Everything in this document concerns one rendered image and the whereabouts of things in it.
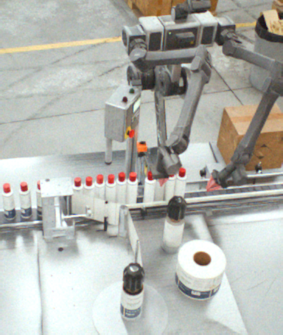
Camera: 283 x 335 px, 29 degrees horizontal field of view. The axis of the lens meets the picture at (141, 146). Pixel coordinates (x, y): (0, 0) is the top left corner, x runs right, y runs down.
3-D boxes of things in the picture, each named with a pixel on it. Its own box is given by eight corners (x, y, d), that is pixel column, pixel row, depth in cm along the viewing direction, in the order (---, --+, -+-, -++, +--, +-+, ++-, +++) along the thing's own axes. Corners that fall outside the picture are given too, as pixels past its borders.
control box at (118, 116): (103, 136, 244) (104, 102, 232) (119, 116, 256) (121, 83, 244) (124, 144, 241) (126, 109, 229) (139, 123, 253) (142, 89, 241)
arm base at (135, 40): (143, 54, 280) (144, 32, 273) (148, 62, 275) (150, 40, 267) (127, 55, 278) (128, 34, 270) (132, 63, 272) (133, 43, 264)
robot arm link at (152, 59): (219, 54, 245) (209, 40, 239) (211, 79, 241) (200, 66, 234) (143, 60, 274) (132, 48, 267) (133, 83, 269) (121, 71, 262)
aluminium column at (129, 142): (124, 193, 282) (132, 85, 238) (123, 187, 285) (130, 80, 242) (133, 192, 283) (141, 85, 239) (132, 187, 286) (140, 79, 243)
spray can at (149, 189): (144, 207, 268) (147, 177, 255) (141, 200, 272) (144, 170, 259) (154, 206, 269) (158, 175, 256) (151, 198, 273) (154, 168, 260)
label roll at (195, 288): (229, 290, 235) (235, 269, 225) (189, 306, 228) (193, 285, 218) (205, 255, 248) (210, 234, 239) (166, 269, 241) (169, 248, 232)
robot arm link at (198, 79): (203, 71, 246) (191, 57, 239) (214, 70, 243) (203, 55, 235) (177, 155, 229) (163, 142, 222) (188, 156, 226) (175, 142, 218)
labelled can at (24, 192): (21, 219, 258) (18, 188, 244) (21, 211, 261) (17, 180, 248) (32, 218, 259) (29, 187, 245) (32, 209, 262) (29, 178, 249)
